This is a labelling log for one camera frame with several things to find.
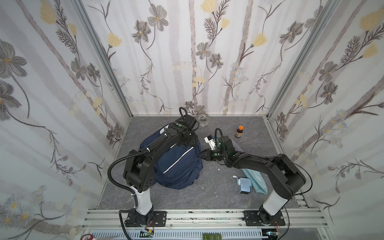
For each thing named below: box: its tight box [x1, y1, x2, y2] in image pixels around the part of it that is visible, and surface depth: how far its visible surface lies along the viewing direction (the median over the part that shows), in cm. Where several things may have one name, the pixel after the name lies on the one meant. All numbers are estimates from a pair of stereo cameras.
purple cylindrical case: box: [231, 139, 244, 152], surface depth 100 cm
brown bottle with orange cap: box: [235, 125, 244, 138], surface depth 106 cm
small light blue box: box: [232, 175, 252, 195], surface depth 83 cm
